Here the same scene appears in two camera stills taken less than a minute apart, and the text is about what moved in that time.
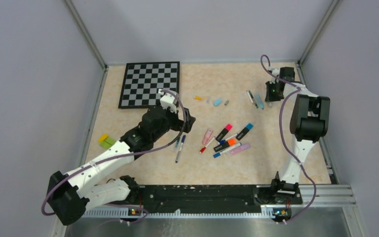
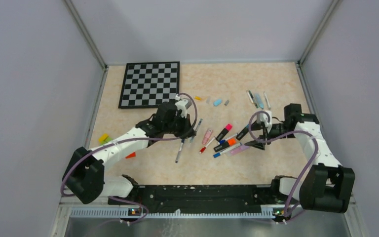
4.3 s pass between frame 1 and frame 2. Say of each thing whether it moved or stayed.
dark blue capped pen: stayed
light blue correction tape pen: stayed
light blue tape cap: stayed
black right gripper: moved
